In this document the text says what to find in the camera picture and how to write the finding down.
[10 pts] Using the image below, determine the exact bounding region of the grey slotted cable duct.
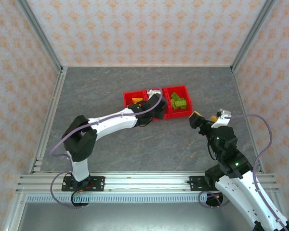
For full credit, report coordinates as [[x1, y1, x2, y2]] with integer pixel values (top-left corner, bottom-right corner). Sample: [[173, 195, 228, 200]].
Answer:
[[26, 193, 208, 204]]

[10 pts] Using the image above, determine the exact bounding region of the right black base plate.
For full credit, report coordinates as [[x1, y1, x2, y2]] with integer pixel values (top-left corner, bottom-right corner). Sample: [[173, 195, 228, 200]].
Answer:
[[189, 176, 208, 192]]

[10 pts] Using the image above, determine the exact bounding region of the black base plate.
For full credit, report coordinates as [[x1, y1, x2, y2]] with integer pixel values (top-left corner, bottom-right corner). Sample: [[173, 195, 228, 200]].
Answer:
[[189, 176, 208, 192], [62, 176, 105, 193]]

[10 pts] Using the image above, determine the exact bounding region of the wide aluminium base rail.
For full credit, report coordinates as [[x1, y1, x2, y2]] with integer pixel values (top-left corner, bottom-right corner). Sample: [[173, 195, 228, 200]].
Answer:
[[16, 171, 280, 194]]

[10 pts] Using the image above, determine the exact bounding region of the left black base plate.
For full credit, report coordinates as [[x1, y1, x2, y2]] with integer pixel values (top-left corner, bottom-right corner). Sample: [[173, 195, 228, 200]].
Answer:
[[62, 176, 105, 193]]

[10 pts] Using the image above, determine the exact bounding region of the aluminium corner post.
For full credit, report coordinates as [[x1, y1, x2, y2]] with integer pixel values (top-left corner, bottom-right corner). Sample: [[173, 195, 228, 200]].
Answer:
[[15, 0, 65, 73], [230, 0, 279, 73]]

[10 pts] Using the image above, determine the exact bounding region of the aluminium table side rail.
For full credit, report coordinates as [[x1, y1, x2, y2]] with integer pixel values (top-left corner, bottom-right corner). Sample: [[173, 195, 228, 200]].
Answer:
[[28, 66, 68, 174], [231, 66, 266, 174]]

